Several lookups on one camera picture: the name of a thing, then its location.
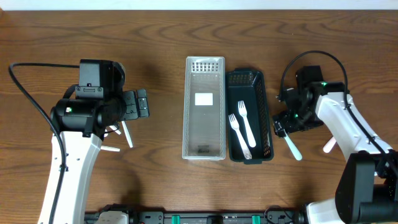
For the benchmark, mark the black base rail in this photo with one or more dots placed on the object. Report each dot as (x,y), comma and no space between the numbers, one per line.
(116,213)

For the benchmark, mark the clear perforated plastic basket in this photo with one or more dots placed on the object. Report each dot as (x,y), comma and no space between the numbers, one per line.
(204,116)

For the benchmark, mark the white plastic fork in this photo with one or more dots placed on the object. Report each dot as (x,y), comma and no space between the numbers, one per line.
(235,126)
(244,114)

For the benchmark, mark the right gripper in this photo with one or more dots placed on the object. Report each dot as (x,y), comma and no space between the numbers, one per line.
(286,121)

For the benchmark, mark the dark green perforated basket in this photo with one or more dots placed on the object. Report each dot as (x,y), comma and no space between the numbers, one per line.
(247,85)

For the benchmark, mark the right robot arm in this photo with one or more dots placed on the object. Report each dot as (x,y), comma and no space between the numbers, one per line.
(367,191)

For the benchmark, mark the white spoon lowest left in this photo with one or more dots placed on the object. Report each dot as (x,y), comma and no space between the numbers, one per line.
(109,148)

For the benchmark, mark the pinkish white plastic spoon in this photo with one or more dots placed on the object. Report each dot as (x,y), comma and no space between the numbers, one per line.
(329,145)

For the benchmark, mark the pale green plastic fork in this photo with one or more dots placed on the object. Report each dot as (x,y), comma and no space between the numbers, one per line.
(294,150)

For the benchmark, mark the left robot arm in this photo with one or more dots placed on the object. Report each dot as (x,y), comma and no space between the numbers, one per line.
(81,118)

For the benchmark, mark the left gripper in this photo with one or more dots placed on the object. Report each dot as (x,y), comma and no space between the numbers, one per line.
(131,104)

